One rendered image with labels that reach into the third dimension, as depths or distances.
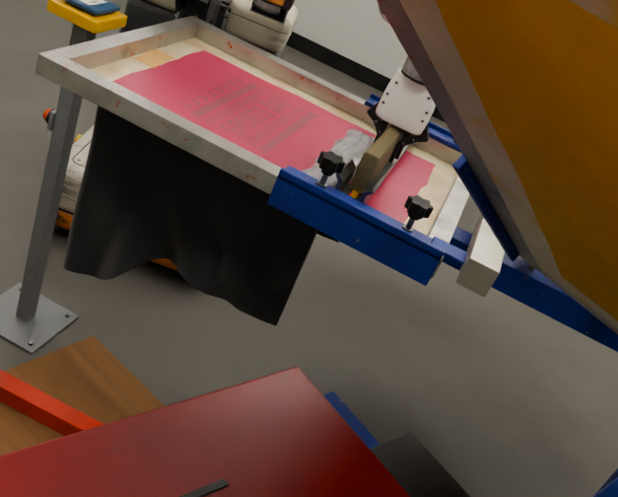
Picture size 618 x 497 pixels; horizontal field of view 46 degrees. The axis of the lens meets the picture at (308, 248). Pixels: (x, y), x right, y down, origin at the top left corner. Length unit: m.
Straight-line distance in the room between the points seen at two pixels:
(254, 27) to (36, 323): 1.16
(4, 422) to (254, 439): 1.45
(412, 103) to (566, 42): 1.04
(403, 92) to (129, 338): 1.27
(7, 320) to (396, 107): 1.35
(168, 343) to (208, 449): 1.78
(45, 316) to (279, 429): 1.76
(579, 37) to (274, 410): 0.38
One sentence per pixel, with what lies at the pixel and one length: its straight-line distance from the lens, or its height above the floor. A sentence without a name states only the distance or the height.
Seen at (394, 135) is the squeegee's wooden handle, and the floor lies 1.06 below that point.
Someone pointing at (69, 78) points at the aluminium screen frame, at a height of 0.97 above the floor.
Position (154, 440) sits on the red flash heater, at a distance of 0.55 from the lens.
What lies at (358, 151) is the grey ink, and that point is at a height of 0.96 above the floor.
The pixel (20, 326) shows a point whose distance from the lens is 2.26.
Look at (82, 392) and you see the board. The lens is 2.08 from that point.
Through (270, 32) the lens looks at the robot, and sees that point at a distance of 2.49.
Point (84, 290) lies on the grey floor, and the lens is 2.44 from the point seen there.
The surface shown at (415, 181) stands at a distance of 1.53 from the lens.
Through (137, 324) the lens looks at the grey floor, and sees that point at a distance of 2.36.
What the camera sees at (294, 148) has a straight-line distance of 1.43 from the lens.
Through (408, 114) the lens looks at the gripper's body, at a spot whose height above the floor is 1.10.
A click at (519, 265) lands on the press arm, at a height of 0.92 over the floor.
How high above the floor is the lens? 1.51
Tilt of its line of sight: 30 degrees down
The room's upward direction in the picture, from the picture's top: 24 degrees clockwise
